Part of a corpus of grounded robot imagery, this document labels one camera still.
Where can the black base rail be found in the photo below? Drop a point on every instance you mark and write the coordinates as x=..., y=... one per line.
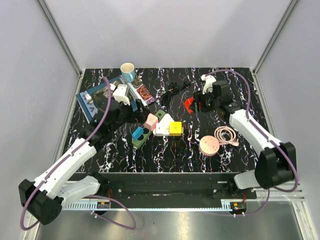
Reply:
x=157, y=191

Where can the green power strip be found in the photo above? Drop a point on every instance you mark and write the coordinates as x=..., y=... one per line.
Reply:
x=147, y=133

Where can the white triangular power strip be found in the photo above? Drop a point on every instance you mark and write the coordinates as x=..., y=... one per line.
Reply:
x=162, y=127

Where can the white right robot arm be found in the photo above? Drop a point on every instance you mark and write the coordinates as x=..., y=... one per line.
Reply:
x=276, y=160

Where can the pink round socket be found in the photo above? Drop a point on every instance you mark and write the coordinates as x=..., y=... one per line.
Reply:
x=209, y=145

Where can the blue plug adapter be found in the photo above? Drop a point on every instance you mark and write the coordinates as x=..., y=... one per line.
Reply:
x=137, y=133

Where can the teal ceramic mug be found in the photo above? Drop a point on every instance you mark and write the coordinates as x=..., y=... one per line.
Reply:
x=128, y=72

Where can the red cube socket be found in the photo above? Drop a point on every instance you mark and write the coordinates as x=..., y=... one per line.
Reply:
x=189, y=105

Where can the yellow cube socket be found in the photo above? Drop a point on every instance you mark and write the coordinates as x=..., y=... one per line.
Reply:
x=175, y=128

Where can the dark floral square plate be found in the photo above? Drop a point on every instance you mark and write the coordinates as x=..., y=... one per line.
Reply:
x=101, y=96

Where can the blue patterned placemat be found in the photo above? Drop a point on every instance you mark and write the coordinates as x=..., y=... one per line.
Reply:
x=137, y=90

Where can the silver fork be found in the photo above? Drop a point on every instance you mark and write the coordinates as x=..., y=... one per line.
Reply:
x=88, y=98

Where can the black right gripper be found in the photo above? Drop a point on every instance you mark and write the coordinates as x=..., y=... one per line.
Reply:
x=199, y=97

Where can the pink cube socket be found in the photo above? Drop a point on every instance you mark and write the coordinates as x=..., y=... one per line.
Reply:
x=151, y=122

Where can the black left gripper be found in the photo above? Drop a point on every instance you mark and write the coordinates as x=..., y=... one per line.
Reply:
x=140, y=116

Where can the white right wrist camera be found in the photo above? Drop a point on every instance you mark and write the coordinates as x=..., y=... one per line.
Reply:
x=208, y=83

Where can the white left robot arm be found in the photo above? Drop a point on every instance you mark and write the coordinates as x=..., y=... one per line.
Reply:
x=46, y=195

